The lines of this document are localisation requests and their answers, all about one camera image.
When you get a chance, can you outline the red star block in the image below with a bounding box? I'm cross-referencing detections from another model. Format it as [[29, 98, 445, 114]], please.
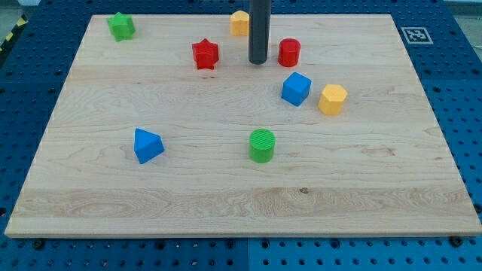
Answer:
[[191, 38, 219, 70]]

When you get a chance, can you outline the red cylinder block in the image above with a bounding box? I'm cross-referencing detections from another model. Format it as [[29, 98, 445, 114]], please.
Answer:
[[278, 38, 301, 67]]

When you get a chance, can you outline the yellow heart block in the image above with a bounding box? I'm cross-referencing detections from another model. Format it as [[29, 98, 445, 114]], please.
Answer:
[[230, 11, 249, 36]]

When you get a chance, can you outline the blue cube block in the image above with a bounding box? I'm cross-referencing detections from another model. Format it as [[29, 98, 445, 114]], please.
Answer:
[[281, 72, 312, 106]]

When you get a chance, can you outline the light wooden board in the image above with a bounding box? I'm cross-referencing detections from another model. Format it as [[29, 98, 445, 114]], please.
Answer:
[[5, 14, 481, 238]]

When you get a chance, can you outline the green star block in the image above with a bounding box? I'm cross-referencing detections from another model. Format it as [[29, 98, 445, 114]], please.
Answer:
[[106, 12, 136, 42]]

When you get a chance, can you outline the green cylinder block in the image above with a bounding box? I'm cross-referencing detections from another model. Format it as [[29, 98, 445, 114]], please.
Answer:
[[249, 129, 276, 163]]

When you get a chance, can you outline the white fiducial marker tag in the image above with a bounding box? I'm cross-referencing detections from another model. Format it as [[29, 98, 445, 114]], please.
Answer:
[[401, 26, 433, 44]]

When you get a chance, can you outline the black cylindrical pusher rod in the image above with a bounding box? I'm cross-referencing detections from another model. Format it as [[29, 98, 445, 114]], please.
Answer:
[[249, 0, 271, 65]]

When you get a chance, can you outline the yellow hexagon block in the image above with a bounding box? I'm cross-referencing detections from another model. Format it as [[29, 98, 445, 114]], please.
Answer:
[[318, 84, 348, 115]]

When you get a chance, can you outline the blue triangle block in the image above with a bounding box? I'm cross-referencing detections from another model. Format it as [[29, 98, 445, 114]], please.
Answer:
[[133, 128, 164, 164]]

